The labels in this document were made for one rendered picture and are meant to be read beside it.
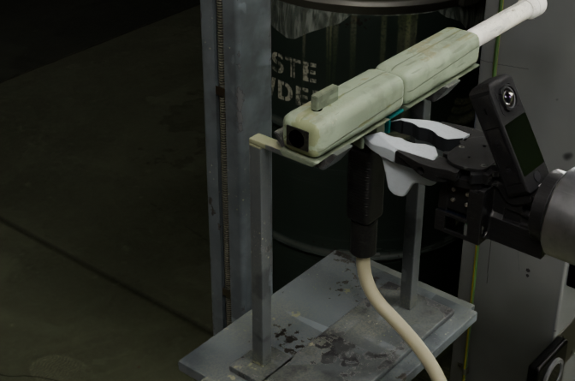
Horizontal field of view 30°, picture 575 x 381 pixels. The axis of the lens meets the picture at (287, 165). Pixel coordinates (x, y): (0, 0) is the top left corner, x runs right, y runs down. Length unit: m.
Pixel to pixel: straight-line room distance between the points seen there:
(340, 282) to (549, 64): 0.43
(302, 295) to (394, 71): 0.37
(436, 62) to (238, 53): 0.22
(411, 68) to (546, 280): 0.65
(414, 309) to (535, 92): 0.40
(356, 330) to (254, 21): 0.40
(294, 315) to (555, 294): 0.51
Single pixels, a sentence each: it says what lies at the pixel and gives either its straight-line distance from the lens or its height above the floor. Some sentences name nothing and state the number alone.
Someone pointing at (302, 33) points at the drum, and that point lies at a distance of 2.15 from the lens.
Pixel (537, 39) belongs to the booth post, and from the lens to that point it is 1.56.
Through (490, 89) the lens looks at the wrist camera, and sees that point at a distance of 1.02.
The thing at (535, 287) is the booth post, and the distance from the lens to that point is 1.73.
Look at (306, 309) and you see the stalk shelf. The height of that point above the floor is 0.79.
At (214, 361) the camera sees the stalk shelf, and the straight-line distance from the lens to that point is 1.29.
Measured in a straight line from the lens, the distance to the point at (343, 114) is 1.05.
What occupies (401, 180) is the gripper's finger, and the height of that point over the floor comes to 1.06.
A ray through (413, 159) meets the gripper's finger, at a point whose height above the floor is 1.10.
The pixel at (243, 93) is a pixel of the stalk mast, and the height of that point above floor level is 1.09.
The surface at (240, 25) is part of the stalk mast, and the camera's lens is 1.18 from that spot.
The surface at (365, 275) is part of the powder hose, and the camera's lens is 1.23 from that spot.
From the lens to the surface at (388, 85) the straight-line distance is 1.11.
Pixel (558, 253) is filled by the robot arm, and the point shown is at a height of 1.05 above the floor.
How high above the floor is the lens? 1.60
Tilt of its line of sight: 29 degrees down
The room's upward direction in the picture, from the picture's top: straight up
